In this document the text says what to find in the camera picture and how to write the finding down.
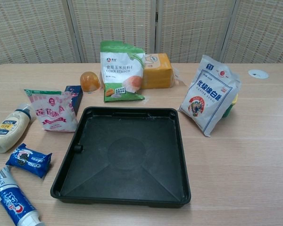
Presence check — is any pink white snack bag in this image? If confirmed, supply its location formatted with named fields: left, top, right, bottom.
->
left=24, top=89, right=79, bottom=132

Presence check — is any black plastic tray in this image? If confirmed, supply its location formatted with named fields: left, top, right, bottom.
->
left=50, top=106, right=191, bottom=209

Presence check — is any blue cookie packet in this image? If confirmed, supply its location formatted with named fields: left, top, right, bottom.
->
left=5, top=143, right=53, bottom=179

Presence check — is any orange wrapped cheese block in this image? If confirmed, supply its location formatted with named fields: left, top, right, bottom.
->
left=140, top=53, right=187, bottom=89

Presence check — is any green white corn starch bag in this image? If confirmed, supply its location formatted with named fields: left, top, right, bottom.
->
left=100, top=40, right=146, bottom=103

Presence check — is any orange jelly cup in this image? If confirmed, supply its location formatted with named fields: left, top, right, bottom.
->
left=80, top=72, right=101, bottom=92

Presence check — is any dark blue carton box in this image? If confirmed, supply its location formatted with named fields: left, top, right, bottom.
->
left=64, top=85, right=83, bottom=113

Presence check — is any white castor sugar bag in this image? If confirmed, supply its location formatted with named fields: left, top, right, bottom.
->
left=178, top=55, right=241, bottom=137

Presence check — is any yellow green plastic container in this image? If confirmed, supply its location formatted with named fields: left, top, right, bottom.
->
left=223, top=93, right=239, bottom=120

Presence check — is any white round table grommet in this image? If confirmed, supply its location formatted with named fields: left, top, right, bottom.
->
left=248, top=69, right=269, bottom=80

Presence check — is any beige woven folding screen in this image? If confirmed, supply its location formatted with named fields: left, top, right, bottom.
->
left=0, top=0, right=283, bottom=69

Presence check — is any mayonnaise squeeze bottle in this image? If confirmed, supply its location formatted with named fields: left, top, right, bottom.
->
left=0, top=103, right=37, bottom=154

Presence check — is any blue white toothpaste tube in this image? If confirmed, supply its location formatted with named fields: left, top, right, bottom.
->
left=0, top=165, right=47, bottom=226

